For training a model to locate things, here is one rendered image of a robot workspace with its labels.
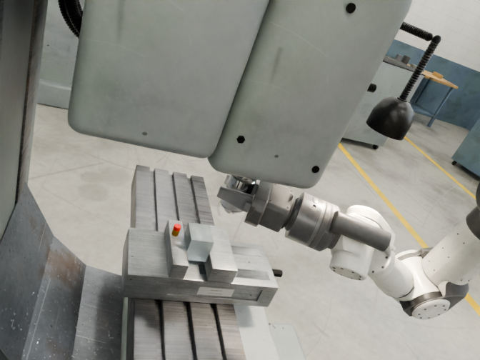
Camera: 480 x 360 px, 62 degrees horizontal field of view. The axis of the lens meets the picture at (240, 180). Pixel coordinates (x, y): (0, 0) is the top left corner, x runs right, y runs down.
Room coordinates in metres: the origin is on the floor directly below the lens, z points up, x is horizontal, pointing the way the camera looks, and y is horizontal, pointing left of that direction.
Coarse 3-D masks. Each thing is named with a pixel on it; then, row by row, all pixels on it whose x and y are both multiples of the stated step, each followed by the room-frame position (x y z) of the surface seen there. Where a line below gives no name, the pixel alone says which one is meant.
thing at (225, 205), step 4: (228, 184) 0.62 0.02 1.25; (232, 184) 0.61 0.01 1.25; (236, 184) 0.61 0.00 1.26; (232, 188) 0.61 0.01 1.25; (236, 188) 0.61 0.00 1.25; (240, 188) 0.61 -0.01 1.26; (244, 188) 0.61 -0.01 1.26; (248, 188) 0.61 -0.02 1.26; (252, 188) 0.62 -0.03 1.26; (244, 192) 0.61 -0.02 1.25; (248, 192) 0.62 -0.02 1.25; (224, 204) 0.61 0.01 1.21; (228, 204) 0.61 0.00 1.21; (224, 208) 0.61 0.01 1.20; (228, 208) 0.61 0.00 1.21; (232, 208) 0.61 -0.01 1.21; (236, 208) 0.61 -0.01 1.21; (232, 212) 0.61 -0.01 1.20; (236, 212) 0.61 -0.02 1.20; (240, 212) 0.62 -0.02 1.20
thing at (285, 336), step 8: (272, 328) 0.88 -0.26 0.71; (280, 328) 0.89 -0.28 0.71; (288, 328) 0.91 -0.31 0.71; (280, 336) 0.86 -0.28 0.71; (288, 336) 0.87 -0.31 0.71; (296, 336) 0.89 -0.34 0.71; (280, 344) 0.84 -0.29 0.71; (288, 344) 0.85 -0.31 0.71; (296, 344) 0.86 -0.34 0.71; (0, 352) 0.51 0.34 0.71; (280, 352) 0.81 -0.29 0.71; (288, 352) 0.82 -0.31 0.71; (296, 352) 0.83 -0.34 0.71
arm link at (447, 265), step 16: (464, 224) 0.71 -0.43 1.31; (448, 240) 0.72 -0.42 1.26; (464, 240) 0.69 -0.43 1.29; (400, 256) 0.77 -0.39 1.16; (432, 256) 0.73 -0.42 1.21; (448, 256) 0.70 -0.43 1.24; (464, 256) 0.68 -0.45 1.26; (432, 272) 0.71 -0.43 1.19; (448, 272) 0.69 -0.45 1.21; (464, 272) 0.69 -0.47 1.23; (448, 288) 0.69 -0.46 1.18; (464, 288) 0.70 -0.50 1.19; (432, 304) 0.67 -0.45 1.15; (448, 304) 0.68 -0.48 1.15
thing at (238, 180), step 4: (232, 176) 0.62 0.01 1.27; (236, 176) 0.62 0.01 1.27; (240, 176) 0.62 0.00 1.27; (232, 180) 0.62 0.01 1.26; (236, 180) 0.61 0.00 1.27; (240, 180) 0.61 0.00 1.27; (244, 180) 0.62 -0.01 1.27; (248, 180) 0.62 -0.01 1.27; (252, 180) 0.63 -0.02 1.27; (240, 184) 0.61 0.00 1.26; (244, 184) 0.61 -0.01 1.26; (248, 184) 0.61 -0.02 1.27; (252, 184) 0.62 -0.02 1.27
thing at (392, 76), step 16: (384, 64) 5.01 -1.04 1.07; (400, 64) 5.33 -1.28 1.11; (384, 80) 5.06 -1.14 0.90; (400, 80) 5.16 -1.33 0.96; (368, 96) 5.01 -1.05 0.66; (384, 96) 5.12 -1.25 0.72; (368, 112) 5.07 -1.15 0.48; (352, 128) 5.02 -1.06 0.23; (368, 128) 5.12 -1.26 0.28; (464, 144) 6.10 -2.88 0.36; (464, 160) 6.00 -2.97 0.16
